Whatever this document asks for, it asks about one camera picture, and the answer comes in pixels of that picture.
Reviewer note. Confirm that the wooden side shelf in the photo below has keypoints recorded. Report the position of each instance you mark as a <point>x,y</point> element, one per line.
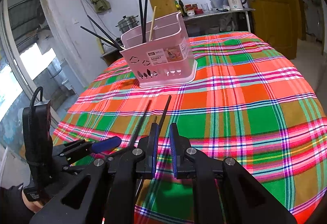
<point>110,57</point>

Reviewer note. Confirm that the pink utensil basket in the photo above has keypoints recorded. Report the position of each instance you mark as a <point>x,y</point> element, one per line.
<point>165,60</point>

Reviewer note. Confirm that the steel steamer pot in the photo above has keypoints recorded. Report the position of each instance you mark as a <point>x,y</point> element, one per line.
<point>127,23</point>

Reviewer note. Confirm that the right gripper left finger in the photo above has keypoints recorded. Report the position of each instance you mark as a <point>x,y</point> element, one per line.
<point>146,168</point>

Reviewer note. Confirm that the plaid tablecloth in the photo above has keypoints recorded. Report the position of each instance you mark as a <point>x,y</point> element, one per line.
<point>247,101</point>

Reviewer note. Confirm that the wooden cutting board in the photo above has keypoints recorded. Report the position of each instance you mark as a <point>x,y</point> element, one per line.
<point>163,7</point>

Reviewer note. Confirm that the dark sauce bottle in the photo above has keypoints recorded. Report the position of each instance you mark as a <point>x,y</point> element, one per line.
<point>182,7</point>

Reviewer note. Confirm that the red lidded jar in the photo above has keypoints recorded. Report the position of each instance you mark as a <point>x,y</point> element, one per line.
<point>193,9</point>

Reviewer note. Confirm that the yellow wooden door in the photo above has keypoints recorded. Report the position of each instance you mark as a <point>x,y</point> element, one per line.
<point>278,22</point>

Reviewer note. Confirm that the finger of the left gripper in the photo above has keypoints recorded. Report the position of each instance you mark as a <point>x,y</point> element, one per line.
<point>105,145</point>
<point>84,168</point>

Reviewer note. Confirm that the black chopstick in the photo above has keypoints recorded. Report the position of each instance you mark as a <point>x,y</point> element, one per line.
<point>164,113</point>
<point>111,40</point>
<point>144,22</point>
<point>102,38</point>
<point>139,126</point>
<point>141,18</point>

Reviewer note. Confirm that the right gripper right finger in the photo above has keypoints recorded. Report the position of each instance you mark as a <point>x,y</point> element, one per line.
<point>183,155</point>

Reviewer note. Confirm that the steel kitchen table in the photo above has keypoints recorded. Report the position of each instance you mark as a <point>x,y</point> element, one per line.
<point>217,22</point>

